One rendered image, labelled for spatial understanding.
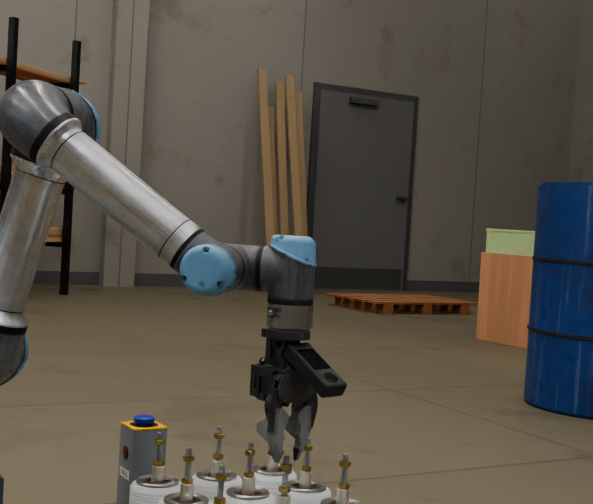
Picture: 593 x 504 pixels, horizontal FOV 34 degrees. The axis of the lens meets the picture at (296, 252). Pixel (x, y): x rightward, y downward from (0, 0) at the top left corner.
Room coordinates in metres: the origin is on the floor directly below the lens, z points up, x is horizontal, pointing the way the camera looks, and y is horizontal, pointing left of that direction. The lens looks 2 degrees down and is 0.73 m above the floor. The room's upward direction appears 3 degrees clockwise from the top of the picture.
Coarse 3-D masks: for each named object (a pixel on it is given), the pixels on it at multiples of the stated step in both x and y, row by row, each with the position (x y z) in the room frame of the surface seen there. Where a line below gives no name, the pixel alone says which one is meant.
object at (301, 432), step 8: (296, 408) 1.55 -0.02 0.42; (304, 408) 1.55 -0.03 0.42; (296, 416) 1.54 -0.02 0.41; (304, 416) 1.55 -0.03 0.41; (288, 424) 1.59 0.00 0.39; (296, 424) 1.55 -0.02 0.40; (304, 424) 1.55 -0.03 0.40; (288, 432) 1.59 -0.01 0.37; (296, 432) 1.55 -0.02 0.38; (304, 432) 1.55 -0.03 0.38; (296, 440) 1.55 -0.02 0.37; (304, 440) 1.55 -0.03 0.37; (296, 448) 1.55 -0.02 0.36; (296, 456) 1.55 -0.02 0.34
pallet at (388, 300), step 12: (336, 300) 8.37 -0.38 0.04; (348, 300) 8.21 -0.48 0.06; (360, 300) 7.90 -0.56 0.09; (372, 300) 7.83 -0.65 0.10; (384, 300) 7.95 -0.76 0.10; (396, 300) 8.01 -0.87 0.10; (408, 300) 8.08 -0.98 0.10; (420, 300) 8.15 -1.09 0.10; (432, 300) 8.22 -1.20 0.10; (444, 300) 8.30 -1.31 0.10; (456, 300) 8.38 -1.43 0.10; (384, 312) 7.76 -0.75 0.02; (420, 312) 8.00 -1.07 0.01; (456, 312) 8.23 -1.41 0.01; (468, 312) 8.22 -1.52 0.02
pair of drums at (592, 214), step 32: (544, 192) 4.04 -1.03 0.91; (576, 192) 3.87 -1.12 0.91; (544, 224) 4.02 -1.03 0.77; (576, 224) 3.86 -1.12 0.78; (544, 256) 4.00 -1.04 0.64; (576, 256) 3.86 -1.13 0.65; (544, 288) 3.98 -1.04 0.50; (576, 288) 3.85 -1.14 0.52; (544, 320) 3.97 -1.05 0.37; (576, 320) 3.84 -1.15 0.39; (544, 352) 3.95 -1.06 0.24; (576, 352) 3.84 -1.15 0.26; (544, 384) 3.94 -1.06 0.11; (576, 384) 3.83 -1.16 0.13; (576, 416) 3.84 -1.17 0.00
